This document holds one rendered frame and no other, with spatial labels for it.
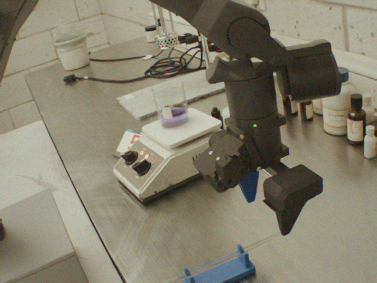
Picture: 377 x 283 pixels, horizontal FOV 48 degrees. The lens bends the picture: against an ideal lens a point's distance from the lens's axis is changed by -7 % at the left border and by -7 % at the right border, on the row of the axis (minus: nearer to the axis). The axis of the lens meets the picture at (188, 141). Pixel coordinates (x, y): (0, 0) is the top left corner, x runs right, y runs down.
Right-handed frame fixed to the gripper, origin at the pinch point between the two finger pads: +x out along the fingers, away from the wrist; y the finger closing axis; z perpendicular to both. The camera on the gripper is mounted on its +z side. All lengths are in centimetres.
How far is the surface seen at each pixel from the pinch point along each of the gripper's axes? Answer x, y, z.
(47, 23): 5, -275, 7
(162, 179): 7.1, -25.3, 6.9
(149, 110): 9, -65, -3
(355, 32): -6, -34, -46
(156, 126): 1.6, -36.0, 3.3
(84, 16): 8, -277, -21
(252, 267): 9.5, 1.5, 3.9
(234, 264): 9.4, -0.5, 5.6
